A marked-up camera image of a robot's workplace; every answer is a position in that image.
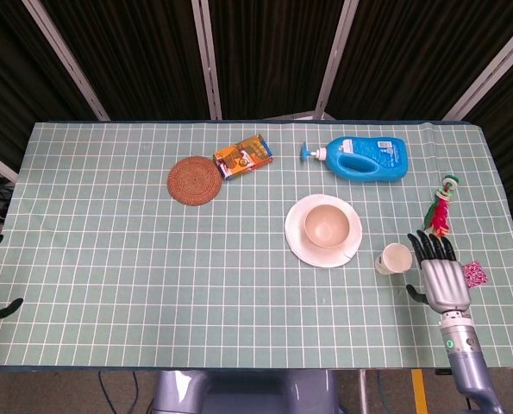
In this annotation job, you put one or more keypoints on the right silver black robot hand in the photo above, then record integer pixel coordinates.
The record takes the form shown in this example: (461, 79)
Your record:
(448, 284)

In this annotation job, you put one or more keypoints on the small cream flower-print cup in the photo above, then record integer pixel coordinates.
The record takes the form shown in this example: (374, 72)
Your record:
(396, 259)

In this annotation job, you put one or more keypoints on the cream bowl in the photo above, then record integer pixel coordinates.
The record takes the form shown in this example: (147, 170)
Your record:
(327, 226)

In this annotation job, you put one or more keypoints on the pink patterned pouch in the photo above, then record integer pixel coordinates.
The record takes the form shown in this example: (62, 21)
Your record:
(475, 275)

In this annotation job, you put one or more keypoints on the red green tassel toy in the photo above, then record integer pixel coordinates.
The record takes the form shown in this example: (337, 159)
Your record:
(440, 211)

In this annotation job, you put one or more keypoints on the dark pleated screen panel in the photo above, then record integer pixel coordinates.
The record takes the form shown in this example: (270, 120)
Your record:
(139, 56)
(415, 52)
(19, 73)
(510, 142)
(273, 52)

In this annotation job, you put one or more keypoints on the blue pump detergent bottle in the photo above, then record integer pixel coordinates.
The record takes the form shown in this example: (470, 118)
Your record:
(368, 151)

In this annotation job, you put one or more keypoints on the white cracked plate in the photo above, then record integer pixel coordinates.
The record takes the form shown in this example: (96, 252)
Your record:
(297, 241)

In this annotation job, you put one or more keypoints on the green checked tablecloth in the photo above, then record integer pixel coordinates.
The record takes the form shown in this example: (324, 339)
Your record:
(152, 280)

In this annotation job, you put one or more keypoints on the round woven rattan coaster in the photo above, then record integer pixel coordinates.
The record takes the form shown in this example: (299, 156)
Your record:
(194, 182)

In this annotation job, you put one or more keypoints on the blue-grey robot torso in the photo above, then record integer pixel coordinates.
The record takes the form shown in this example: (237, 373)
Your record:
(247, 392)

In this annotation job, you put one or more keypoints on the orange printed carton box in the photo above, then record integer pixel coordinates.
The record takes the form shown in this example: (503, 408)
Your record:
(243, 157)

